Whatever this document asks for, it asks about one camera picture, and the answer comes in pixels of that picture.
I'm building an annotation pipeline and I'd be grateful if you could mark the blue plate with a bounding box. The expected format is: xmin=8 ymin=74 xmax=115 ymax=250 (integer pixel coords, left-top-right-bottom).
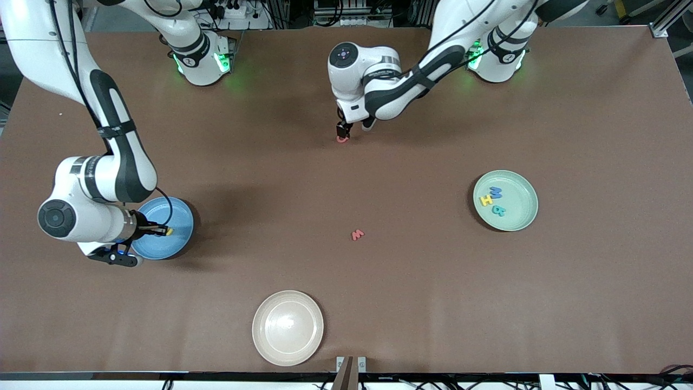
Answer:
xmin=132 ymin=196 xmax=194 ymax=261

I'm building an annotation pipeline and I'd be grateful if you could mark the grey electronics rack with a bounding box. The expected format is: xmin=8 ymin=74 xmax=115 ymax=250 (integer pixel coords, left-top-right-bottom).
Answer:
xmin=314 ymin=0 xmax=393 ymax=28

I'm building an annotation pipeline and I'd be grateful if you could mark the white power strip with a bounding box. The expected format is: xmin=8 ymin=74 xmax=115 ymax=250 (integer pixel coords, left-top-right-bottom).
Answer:
xmin=214 ymin=0 xmax=255 ymax=20

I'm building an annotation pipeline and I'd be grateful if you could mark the beige plate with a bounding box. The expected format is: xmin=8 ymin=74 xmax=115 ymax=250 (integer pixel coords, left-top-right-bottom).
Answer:
xmin=251 ymin=290 xmax=324 ymax=367

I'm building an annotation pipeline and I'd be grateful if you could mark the brown table mat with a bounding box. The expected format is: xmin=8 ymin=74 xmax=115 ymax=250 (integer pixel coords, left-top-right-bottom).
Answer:
xmin=0 ymin=25 xmax=693 ymax=374

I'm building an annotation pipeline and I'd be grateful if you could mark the light green plate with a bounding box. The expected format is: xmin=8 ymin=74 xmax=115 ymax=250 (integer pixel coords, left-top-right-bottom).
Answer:
xmin=473 ymin=170 xmax=539 ymax=232

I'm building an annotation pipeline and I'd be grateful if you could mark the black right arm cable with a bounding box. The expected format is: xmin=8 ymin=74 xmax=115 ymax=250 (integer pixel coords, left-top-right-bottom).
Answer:
xmin=49 ymin=0 xmax=174 ymax=228

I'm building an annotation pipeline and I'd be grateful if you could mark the grey metal clamp bracket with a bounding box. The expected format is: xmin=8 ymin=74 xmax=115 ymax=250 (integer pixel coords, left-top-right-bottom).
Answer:
xmin=336 ymin=356 xmax=367 ymax=390

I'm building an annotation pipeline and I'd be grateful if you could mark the aluminium frame post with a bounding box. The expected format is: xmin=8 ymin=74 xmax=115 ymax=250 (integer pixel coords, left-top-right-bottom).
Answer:
xmin=651 ymin=0 xmax=693 ymax=38

